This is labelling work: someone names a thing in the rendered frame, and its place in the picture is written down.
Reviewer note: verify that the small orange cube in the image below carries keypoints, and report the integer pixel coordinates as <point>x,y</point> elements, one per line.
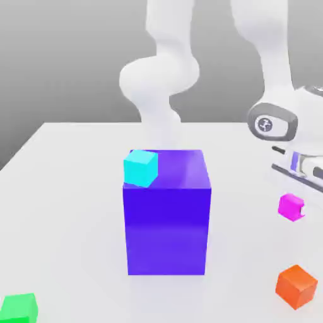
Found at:
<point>296,286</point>

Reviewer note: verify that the small cyan cube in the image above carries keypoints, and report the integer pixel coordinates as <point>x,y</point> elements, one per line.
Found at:
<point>140,167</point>

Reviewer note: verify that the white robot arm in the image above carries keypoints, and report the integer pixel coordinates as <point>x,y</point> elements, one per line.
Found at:
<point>157,80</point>

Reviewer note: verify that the small magenta cube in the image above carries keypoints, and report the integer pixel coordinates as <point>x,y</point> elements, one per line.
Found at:
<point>289,207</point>

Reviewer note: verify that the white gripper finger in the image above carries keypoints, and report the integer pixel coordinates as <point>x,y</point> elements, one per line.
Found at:
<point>302,210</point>

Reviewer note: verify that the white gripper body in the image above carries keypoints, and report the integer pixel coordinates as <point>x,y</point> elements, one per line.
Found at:
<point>309,188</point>

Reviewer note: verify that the large blue box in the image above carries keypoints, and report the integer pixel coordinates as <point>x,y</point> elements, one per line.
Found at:
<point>166,227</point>

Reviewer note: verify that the small green cube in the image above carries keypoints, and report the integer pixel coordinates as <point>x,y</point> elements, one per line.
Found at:
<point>17,309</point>

